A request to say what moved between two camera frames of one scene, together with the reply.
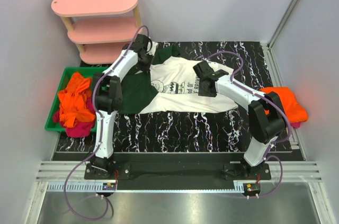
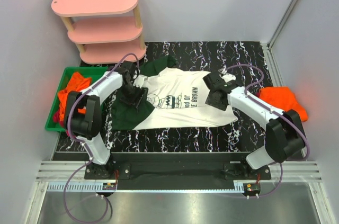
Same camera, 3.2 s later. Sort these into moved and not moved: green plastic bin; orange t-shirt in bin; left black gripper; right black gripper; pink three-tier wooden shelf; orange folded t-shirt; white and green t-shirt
Moved: white and green t-shirt; right black gripper; left black gripper
Not moved: orange folded t-shirt; orange t-shirt in bin; pink three-tier wooden shelf; green plastic bin
